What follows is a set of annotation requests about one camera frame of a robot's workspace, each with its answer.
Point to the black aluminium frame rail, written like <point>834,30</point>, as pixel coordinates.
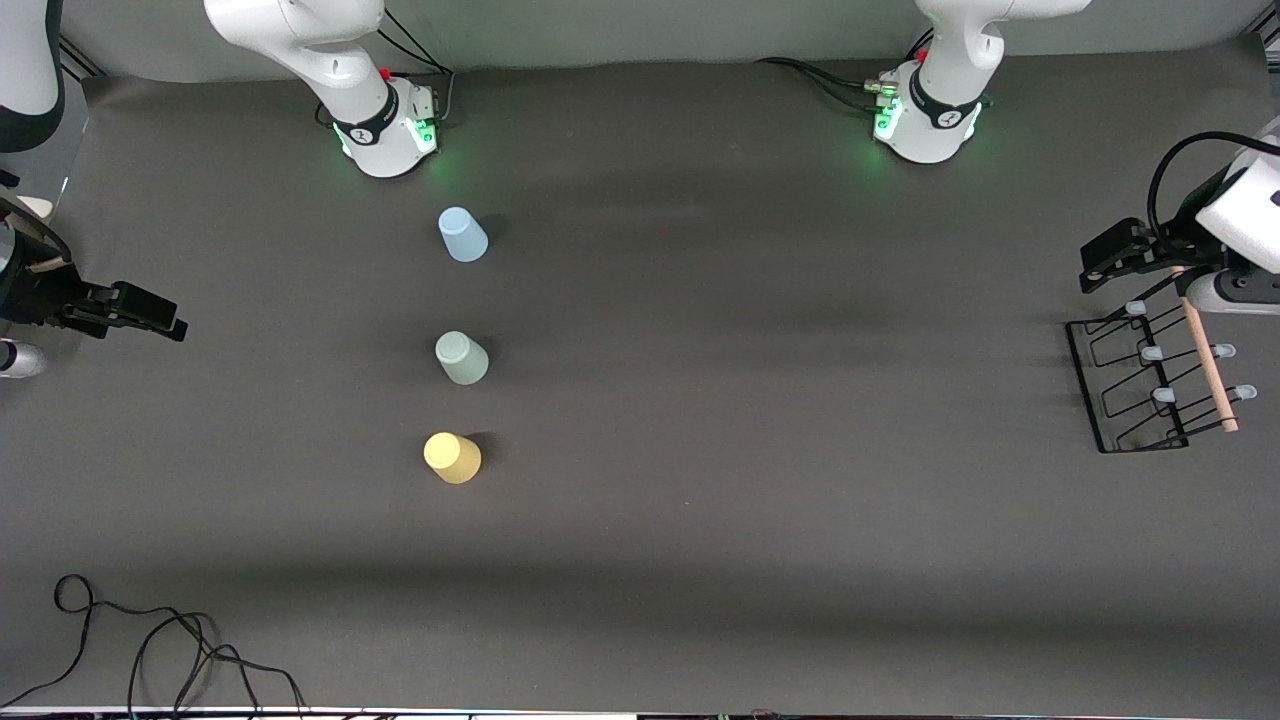
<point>80,58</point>
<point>1270,38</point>

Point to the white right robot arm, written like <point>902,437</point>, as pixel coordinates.
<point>360,95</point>

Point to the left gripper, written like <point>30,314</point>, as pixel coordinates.
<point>1172,246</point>

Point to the light blue plastic cup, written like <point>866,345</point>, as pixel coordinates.
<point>463,238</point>

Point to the pale green plastic cup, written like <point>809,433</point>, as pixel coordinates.
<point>462,360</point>

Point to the yellow plastic cup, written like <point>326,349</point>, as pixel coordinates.
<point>452,458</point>

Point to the beige background object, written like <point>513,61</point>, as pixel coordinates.
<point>38,207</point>

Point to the dark grey table mat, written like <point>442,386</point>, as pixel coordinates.
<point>800,550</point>

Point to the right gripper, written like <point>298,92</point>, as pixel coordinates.
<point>40,295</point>

